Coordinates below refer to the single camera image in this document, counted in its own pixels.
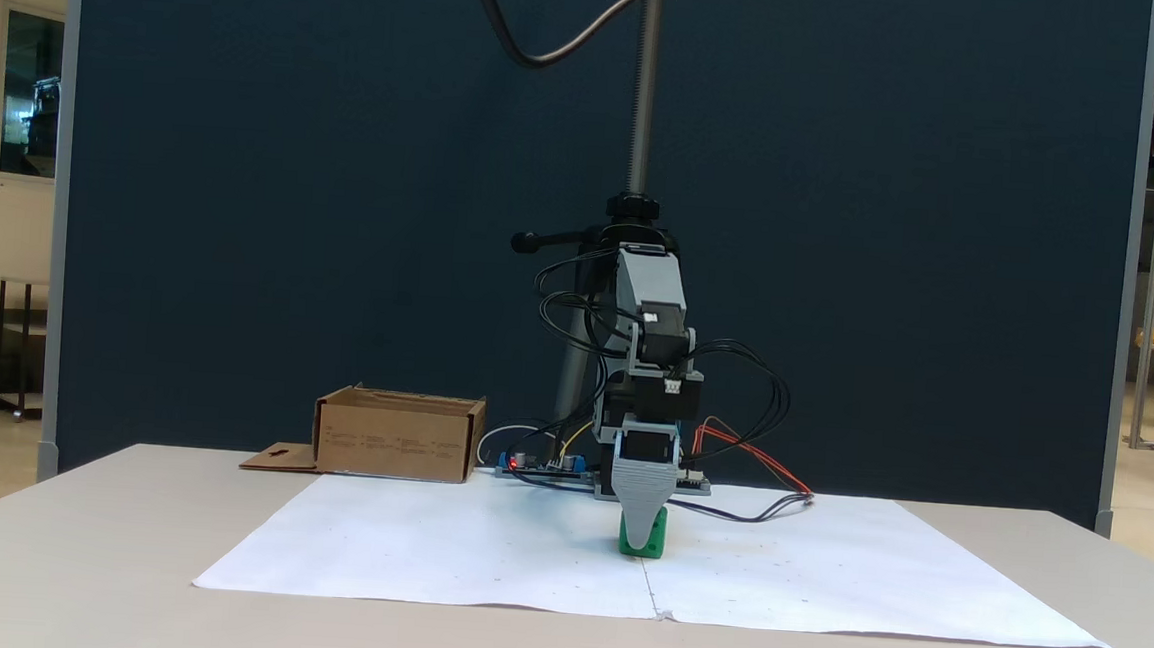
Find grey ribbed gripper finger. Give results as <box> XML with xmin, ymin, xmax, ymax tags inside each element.
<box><xmin>608</xmin><ymin>457</ymin><xmax>681</xmax><ymax>559</ymax></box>

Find green dice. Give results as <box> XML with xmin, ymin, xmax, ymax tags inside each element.
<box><xmin>617</xmin><ymin>504</ymin><xmax>671</xmax><ymax>562</ymax></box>

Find dark motor controller board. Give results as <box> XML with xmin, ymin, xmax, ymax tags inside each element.
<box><xmin>651</xmin><ymin>461</ymin><xmax>715</xmax><ymax>497</ymax></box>

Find small blue converter board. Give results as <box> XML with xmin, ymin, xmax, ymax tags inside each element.
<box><xmin>493</xmin><ymin>446</ymin><xmax>597</xmax><ymax>485</ymax></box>

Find white paper sheet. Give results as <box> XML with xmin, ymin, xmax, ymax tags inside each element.
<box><xmin>191</xmin><ymin>461</ymin><xmax>667</xmax><ymax>622</ymax></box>
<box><xmin>619</xmin><ymin>479</ymin><xmax>1124</xmax><ymax>648</ymax></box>

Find brown cardboard box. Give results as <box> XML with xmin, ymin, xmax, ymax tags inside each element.
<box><xmin>238</xmin><ymin>376</ymin><xmax>490</xmax><ymax>487</ymax></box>

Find grey tripod with black head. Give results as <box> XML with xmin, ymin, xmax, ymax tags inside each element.
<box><xmin>498</xmin><ymin>0</ymin><xmax>696</xmax><ymax>446</ymax></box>

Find dark blue partition panel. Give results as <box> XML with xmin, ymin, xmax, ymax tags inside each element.
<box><xmin>37</xmin><ymin>0</ymin><xmax>1154</xmax><ymax>541</ymax></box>

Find black shelf cart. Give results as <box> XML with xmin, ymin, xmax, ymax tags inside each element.
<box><xmin>0</xmin><ymin>275</ymin><xmax>52</xmax><ymax>425</ymax></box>

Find yellow wire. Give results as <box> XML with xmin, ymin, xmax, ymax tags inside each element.
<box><xmin>556</xmin><ymin>417</ymin><xmax>597</xmax><ymax>468</ymax></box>

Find black and orange wire cable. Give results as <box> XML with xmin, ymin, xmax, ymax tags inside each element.
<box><xmin>663</xmin><ymin>414</ymin><xmax>821</xmax><ymax>529</ymax></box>

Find black looped motor cables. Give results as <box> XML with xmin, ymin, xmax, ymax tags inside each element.
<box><xmin>681</xmin><ymin>335</ymin><xmax>797</xmax><ymax>470</ymax></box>

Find white cable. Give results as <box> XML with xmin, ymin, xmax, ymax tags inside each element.
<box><xmin>475</xmin><ymin>419</ymin><xmax>554</xmax><ymax>474</ymax></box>

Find black looped wrist cable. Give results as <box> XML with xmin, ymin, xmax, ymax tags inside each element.
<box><xmin>529</xmin><ymin>241</ymin><xmax>645</xmax><ymax>361</ymax></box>

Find grey flexible hose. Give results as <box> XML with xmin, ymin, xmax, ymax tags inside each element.
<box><xmin>455</xmin><ymin>0</ymin><xmax>666</xmax><ymax>78</ymax></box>

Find framed wall window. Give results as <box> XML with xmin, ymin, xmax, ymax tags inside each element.
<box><xmin>0</xmin><ymin>0</ymin><xmax>68</xmax><ymax>189</ymax></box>

